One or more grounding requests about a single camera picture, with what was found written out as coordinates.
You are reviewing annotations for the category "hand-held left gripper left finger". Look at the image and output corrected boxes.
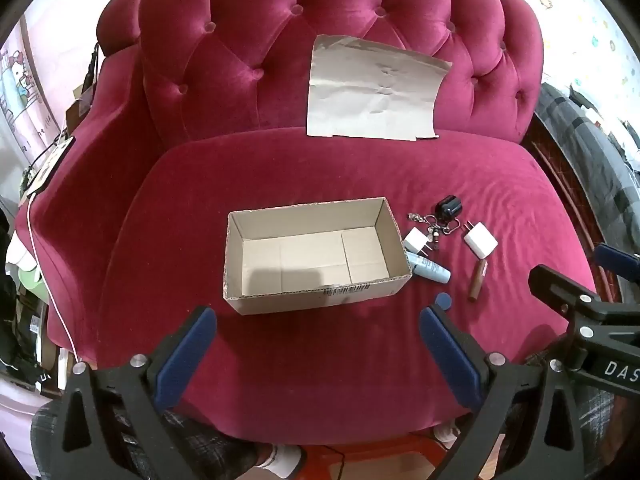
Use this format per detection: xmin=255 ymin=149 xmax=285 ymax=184
xmin=60 ymin=306 xmax=217 ymax=480

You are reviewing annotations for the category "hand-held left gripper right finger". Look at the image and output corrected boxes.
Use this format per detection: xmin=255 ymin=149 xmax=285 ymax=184
xmin=419 ymin=305 xmax=576 ymax=480

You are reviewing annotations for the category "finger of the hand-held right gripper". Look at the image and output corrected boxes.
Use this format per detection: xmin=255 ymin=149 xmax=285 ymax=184
xmin=529 ymin=263 xmax=640 ymax=333
xmin=595 ymin=243 xmax=640 ymax=277

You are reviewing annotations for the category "brown lipstick tube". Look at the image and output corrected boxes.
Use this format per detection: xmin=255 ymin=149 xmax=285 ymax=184
xmin=467 ymin=258 xmax=488 ymax=302

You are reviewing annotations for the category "white charger plug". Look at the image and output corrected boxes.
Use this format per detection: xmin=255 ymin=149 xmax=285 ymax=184
xmin=401 ymin=227 xmax=432 ymax=257
xmin=462 ymin=221 xmax=499 ymax=261

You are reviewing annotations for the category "light blue cosmetic bottle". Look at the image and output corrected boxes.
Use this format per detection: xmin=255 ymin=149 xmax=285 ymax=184
xmin=405 ymin=250 xmax=452 ymax=283

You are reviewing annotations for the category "black key fob with keyrings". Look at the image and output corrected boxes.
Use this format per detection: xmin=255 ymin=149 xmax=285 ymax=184
xmin=407 ymin=195 xmax=463 ymax=253

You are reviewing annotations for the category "cardboard box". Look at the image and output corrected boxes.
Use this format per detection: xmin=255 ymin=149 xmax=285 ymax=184
xmin=222 ymin=196 xmax=413 ymax=317

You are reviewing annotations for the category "white sock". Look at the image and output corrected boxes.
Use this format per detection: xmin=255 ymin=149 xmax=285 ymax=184
xmin=255 ymin=444 xmax=307 ymax=480
xmin=434 ymin=422 xmax=468 ymax=445

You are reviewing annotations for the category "person's left leg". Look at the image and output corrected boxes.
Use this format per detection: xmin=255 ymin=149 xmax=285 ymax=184
xmin=30 ymin=400 xmax=271 ymax=480

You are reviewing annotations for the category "grey plaid bedding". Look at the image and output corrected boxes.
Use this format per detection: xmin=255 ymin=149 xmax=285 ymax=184
xmin=537 ymin=82 xmax=640 ymax=306

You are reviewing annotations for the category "red velvet tufted armchair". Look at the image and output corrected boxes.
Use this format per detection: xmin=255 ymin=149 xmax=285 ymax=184
xmin=12 ymin=0 xmax=601 ymax=448

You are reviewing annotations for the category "brown paper sheet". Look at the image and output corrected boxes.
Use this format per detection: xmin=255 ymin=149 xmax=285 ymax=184
xmin=306 ymin=35 xmax=453 ymax=142

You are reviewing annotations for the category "cartoon print curtain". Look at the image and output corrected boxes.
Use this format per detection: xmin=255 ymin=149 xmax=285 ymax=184
xmin=0 ymin=45 xmax=56 ymax=171

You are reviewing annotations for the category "dark wooden bed frame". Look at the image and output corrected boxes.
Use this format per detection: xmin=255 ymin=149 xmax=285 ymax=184
xmin=522 ymin=110 xmax=626 ymax=306

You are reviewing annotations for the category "white cable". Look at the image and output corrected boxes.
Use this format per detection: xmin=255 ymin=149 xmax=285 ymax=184
xmin=27 ymin=192 xmax=83 ymax=363

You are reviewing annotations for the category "black hanging strap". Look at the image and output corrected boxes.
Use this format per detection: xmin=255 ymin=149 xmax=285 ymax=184
xmin=82 ymin=42 xmax=103 ymax=106

